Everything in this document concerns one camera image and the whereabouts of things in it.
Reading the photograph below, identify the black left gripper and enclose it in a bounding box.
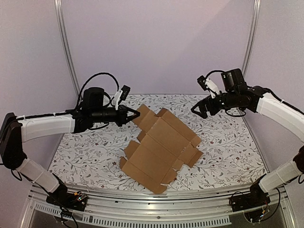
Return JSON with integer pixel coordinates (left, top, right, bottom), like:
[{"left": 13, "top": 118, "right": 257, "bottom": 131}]
[{"left": 91, "top": 104, "right": 140, "bottom": 127}]

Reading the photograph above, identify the brown cardboard box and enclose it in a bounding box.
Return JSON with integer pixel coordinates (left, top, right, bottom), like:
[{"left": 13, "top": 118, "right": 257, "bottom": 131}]
[{"left": 120, "top": 104, "right": 203, "bottom": 194}]

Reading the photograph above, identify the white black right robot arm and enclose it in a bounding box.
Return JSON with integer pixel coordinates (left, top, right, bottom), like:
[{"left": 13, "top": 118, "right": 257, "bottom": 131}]
[{"left": 191, "top": 68, "right": 304, "bottom": 207}]

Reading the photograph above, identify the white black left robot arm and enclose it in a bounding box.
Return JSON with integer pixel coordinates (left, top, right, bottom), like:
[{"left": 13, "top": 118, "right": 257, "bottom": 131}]
[{"left": 0, "top": 85, "right": 140, "bottom": 206}]

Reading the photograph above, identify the floral patterned table mat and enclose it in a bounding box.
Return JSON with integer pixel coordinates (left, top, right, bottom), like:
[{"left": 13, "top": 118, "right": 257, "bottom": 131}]
[{"left": 49, "top": 95, "right": 268, "bottom": 191}]

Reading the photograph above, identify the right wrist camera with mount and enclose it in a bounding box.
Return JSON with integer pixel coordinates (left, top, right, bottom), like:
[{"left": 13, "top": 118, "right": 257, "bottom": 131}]
[{"left": 197, "top": 76, "right": 220, "bottom": 99}]

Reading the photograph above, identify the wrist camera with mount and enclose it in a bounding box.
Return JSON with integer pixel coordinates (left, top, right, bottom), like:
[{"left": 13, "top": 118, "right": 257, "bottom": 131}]
[
  {"left": 111, "top": 85, "right": 131, "bottom": 110},
  {"left": 197, "top": 76, "right": 220, "bottom": 99}
]

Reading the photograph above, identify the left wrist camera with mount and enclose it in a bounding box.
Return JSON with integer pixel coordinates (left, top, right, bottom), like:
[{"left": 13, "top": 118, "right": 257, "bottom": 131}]
[{"left": 111, "top": 85, "right": 131, "bottom": 110}]

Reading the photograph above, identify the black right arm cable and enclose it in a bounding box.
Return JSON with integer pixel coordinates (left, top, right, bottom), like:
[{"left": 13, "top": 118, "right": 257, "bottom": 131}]
[{"left": 204, "top": 70, "right": 304, "bottom": 117}]

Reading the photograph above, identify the aluminium front rail frame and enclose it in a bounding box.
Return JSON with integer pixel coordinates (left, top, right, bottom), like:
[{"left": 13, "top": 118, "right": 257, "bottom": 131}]
[{"left": 20, "top": 185, "right": 297, "bottom": 228}]

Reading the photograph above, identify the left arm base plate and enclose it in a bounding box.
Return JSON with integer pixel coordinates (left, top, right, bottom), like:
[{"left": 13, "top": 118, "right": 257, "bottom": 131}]
[{"left": 46, "top": 189, "right": 88, "bottom": 211}]

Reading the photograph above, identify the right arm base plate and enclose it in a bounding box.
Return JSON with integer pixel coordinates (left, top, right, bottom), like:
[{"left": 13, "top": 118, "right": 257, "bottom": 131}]
[{"left": 229, "top": 183, "right": 271, "bottom": 223}]

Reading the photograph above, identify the right aluminium corner post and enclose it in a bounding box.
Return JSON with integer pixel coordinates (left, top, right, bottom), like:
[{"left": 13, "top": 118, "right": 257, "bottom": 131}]
[{"left": 241, "top": 0, "right": 262, "bottom": 74}]

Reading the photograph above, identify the aluminium corner post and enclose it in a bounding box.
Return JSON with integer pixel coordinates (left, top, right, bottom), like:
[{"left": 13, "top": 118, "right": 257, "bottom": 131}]
[
  {"left": 241, "top": 0, "right": 262, "bottom": 74},
  {"left": 54, "top": 0, "right": 80, "bottom": 95}
]

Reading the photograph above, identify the left aluminium corner post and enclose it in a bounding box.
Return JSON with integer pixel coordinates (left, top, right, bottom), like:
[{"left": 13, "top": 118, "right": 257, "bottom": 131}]
[{"left": 54, "top": 0, "right": 80, "bottom": 95}]

